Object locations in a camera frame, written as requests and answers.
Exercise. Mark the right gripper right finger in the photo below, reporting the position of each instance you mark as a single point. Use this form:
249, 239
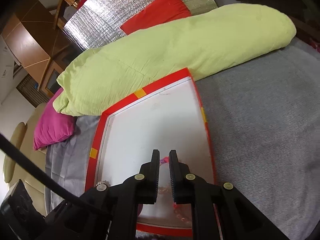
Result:
182, 181

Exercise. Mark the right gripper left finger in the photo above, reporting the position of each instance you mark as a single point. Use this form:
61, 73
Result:
148, 187

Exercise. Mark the red gift box lid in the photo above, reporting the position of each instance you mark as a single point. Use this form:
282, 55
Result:
164, 115

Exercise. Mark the magenta pillow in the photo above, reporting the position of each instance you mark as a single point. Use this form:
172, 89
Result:
52, 127

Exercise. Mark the light green long pillow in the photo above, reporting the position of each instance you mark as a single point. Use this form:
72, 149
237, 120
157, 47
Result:
205, 44

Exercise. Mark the wooden cabinet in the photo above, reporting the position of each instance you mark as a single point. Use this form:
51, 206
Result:
38, 47

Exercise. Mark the silver foil insulation panel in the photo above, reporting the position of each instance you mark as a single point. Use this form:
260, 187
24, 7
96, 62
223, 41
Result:
98, 22

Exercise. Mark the red cushion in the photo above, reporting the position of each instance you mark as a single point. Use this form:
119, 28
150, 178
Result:
157, 12

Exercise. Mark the wooden railing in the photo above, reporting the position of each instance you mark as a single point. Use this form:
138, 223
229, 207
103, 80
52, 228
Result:
59, 20

